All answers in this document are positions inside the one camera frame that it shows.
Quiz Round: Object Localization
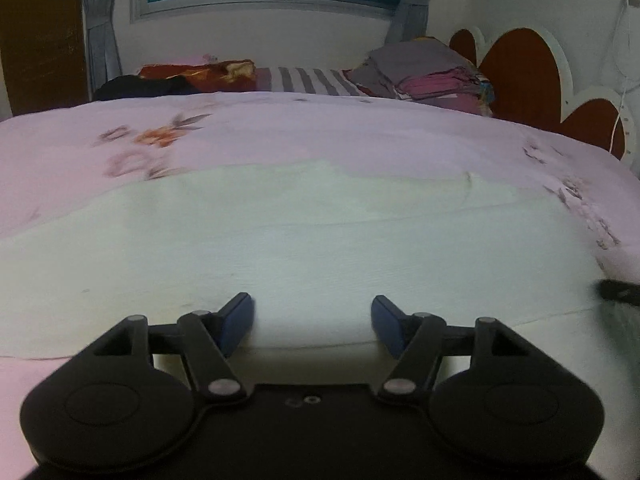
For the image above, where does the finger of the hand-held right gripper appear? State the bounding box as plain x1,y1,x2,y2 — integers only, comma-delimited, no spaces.
596,278,640,307

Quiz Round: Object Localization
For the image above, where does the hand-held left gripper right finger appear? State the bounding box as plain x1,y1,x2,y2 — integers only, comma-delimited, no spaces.
370,295,533,406

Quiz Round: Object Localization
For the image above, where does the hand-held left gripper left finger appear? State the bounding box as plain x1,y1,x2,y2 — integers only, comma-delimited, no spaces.
92,292,257,406

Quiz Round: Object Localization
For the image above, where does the white garment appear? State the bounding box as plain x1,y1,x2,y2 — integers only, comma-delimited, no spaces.
0,159,640,361

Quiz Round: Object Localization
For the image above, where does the stack of folded clothes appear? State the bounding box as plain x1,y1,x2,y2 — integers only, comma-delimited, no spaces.
345,36,497,119

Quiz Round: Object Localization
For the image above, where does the pink floral bedsheet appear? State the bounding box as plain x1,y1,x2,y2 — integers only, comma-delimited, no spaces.
0,91,640,480

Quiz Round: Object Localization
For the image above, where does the red orange printed blanket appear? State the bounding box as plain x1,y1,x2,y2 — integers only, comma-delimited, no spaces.
137,59,257,94

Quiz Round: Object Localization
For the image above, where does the black cloth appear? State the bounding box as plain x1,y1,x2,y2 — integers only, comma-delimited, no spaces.
92,75,202,102

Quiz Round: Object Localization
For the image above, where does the brown wooden wardrobe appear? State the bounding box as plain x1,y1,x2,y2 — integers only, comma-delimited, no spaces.
0,0,93,117

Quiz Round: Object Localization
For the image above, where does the white wall cable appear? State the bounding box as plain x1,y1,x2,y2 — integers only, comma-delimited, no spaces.
606,0,640,153

